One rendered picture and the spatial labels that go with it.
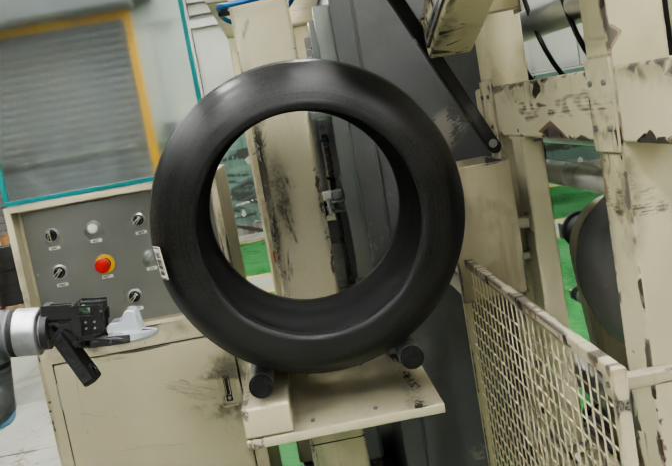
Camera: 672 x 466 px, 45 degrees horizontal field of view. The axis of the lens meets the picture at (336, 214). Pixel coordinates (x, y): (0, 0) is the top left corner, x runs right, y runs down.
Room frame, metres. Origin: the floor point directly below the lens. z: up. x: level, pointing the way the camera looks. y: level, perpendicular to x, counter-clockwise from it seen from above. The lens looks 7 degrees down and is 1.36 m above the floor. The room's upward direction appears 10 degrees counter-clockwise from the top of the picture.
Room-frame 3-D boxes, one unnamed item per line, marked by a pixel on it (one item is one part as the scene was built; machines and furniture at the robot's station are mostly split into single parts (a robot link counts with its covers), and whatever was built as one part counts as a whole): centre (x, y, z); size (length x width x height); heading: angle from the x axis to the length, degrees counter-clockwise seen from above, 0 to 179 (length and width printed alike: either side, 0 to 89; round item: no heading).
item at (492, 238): (1.85, -0.31, 1.05); 0.20 x 0.15 x 0.30; 3
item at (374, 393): (1.61, 0.06, 0.80); 0.37 x 0.36 x 0.02; 93
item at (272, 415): (1.60, 0.20, 0.83); 0.36 x 0.09 x 0.06; 3
